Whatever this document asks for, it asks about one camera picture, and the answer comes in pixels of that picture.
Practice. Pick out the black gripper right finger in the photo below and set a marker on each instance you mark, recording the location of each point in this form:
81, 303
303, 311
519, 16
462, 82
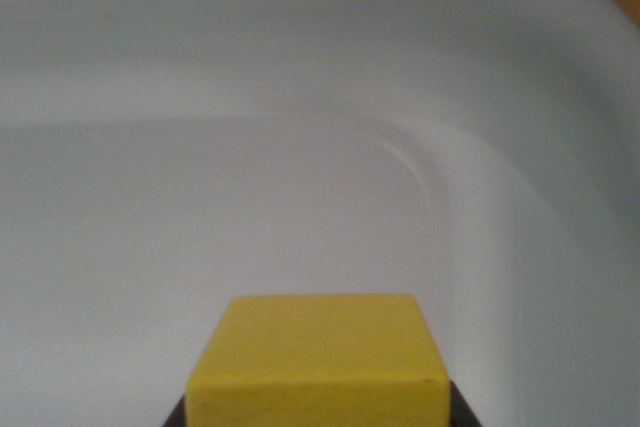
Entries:
462, 409

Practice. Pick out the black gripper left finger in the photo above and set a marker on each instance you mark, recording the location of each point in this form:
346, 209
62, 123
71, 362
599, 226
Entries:
176, 416

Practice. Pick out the yellow wooden cube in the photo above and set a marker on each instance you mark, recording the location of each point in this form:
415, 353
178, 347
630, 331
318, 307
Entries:
320, 362

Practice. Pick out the white plastic bin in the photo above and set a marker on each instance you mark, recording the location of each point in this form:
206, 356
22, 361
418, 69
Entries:
250, 147

